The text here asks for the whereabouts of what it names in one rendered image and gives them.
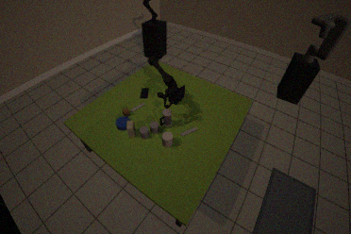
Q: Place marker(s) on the tan rectangular block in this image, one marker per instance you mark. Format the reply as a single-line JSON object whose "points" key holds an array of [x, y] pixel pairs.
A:
{"points": [[131, 130]]}

